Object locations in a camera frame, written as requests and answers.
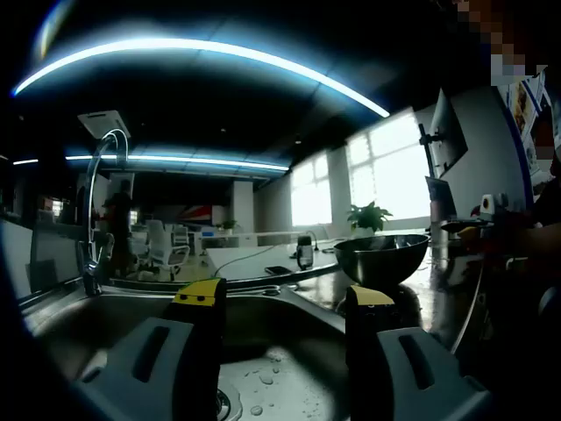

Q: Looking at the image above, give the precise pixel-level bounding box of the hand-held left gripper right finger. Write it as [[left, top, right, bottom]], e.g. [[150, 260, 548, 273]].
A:
[[344, 284, 492, 421]]

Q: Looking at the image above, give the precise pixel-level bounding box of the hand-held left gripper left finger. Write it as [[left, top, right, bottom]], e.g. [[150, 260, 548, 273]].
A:
[[74, 276, 228, 421]]

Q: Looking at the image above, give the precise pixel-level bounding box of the metal bowl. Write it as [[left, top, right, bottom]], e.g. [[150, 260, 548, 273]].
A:
[[333, 233, 430, 289]]

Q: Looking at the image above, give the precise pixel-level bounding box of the stainless steel sink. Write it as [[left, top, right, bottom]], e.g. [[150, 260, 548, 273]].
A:
[[21, 280, 439, 421]]

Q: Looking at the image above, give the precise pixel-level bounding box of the sink drain strainer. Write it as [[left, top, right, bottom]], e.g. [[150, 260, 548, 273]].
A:
[[216, 388, 242, 421]]

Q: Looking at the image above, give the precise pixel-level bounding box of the dark water bottle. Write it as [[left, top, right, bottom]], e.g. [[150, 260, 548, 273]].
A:
[[296, 235, 315, 271]]

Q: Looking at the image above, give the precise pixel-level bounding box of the large potted green plant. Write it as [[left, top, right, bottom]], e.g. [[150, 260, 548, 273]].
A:
[[347, 201, 394, 240]]

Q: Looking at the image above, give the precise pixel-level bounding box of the white office chair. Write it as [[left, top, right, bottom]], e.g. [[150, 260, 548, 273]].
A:
[[146, 218, 192, 282]]

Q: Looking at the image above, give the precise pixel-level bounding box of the white office desk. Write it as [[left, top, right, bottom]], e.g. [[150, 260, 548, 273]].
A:
[[205, 239, 347, 282]]

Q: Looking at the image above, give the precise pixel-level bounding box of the chrome gooseneck faucet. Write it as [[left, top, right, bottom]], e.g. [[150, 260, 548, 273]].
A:
[[77, 129, 131, 297]]

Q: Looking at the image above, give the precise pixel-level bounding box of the short ceiling light strip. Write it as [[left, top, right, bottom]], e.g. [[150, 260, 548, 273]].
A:
[[65, 153, 290, 172]]

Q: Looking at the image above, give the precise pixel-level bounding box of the ceiling air conditioner vent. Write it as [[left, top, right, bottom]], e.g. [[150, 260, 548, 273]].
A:
[[77, 110, 132, 139]]

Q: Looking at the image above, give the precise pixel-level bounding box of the long ceiling light strip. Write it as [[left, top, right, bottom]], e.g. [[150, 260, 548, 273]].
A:
[[12, 38, 391, 118]]

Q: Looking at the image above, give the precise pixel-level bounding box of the wall poster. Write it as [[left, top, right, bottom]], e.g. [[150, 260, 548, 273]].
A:
[[499, 72, 554, 176]]

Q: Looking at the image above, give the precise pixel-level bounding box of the striped wall mural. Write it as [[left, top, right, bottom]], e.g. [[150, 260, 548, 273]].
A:
[[174, 203, 216, 224]]

